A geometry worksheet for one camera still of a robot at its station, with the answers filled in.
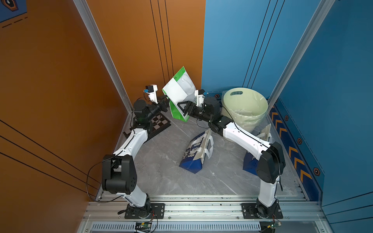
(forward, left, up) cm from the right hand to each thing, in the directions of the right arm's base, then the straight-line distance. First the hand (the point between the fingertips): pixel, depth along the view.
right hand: (181, 105), depth 76 cm
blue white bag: (-16, -10, -15) cm, 24 cm away
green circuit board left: (-49, +17, -36) cm, 63 cm away
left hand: (+5, +5, +4) cm, 8 cm away
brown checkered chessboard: (-7, +11, -6) cm, 15 cm away
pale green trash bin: (+18, -44, -19) cm, 51 cm away
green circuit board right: (-48, -45, -34) cm, 75 cm away
